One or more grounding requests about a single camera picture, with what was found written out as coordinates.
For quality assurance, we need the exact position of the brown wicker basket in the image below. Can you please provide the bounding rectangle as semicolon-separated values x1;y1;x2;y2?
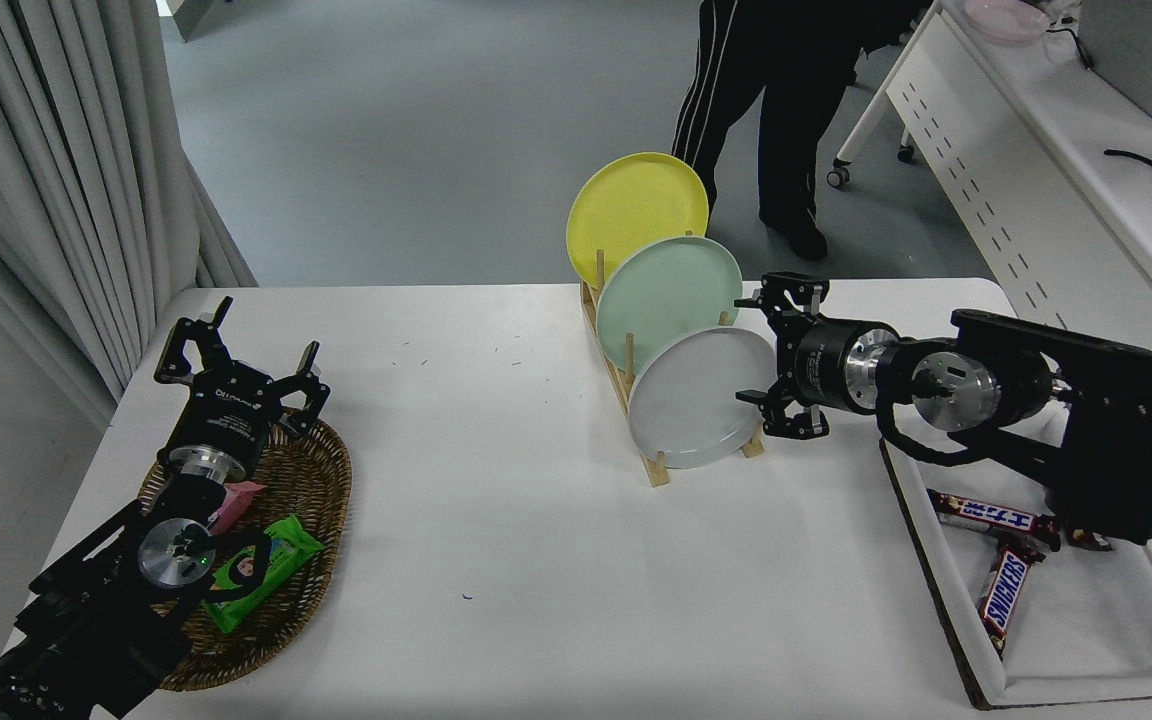
136;408;353;693

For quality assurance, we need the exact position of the pale green plate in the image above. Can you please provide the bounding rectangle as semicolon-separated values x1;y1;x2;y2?
596;236;743;377

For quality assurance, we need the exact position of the person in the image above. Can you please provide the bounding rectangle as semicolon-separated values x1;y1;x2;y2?
671;0;862;263

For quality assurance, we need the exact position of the grey laptop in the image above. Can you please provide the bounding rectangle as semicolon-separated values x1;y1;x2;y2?
1076;0;1152;137

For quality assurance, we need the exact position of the white tray with brown edge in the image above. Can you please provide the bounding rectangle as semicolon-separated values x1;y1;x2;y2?
879;405;1152;711

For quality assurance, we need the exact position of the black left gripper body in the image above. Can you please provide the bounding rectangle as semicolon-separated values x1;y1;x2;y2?
169;365;284;473

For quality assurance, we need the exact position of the thin black cable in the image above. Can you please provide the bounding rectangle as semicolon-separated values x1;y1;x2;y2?
1041;20;1093;69

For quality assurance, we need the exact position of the yellow plate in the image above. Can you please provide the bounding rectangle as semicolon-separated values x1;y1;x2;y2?
566;152;710;291

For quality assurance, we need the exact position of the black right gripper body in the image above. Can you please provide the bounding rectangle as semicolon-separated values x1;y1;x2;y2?
774;313;862;412

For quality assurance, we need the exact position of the white desk with slotted panel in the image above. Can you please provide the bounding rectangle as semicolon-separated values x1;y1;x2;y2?
826;0;1152;376

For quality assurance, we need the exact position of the pink plate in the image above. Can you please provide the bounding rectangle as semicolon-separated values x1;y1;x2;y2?
964;0;1050;41

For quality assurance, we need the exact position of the pink snack packet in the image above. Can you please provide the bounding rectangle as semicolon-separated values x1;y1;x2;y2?
206;480;267;536

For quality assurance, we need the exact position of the wooden plate rack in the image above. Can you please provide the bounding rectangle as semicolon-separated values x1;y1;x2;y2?
579;250;767;488

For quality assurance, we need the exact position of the black cable with yellow end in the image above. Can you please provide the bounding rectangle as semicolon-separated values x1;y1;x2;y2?
1102;148;1152;186

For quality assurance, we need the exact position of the grey plate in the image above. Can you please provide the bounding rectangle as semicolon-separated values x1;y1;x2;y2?
628;327;779;470

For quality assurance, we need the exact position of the pale grey curtain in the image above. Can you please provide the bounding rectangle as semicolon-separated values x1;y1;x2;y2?
0;0;257;431

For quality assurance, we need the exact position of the green snack packet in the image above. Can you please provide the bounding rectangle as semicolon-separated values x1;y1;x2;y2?
201;516;325;635

